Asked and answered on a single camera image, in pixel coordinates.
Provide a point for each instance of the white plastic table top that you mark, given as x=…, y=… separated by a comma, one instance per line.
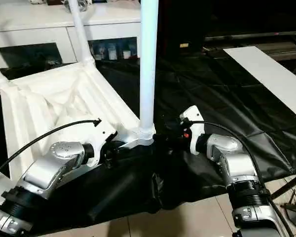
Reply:
x=51, y=89

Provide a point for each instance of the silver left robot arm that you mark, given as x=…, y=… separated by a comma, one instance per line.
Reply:
x=64, y=150

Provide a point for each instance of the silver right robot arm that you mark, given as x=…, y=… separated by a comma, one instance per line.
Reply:
x=236, y=160

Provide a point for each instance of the black plastic mat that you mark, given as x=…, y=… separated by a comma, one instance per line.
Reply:
x=212, y=93

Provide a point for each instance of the small yellow label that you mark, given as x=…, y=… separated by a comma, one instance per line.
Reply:
x=184, y=45

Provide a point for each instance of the white flat board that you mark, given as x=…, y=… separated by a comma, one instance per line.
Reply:
x=269, y=69

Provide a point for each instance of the black tripod leg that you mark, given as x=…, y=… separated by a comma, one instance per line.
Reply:
x=288, y=186

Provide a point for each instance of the black low cabinet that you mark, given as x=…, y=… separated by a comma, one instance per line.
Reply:
x=236, y=17

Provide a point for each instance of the bag of black items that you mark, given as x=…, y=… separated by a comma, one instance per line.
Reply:
x=83, y=5

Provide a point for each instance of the white sideboard cabinet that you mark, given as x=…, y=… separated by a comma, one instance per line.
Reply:
x=27, y=17

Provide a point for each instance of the spotted white plush toy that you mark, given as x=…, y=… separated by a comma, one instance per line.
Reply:
x=38, y=1

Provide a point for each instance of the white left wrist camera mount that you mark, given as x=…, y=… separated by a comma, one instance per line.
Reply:
x=103, y=130

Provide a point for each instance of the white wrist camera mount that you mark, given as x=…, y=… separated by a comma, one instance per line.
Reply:
x=195, y=121
x=103, y=130

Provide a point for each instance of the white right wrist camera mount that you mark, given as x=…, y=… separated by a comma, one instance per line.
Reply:
x=195, y=121

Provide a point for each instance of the dark frame with yellow cards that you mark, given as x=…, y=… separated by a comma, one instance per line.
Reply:
x=59, y=2

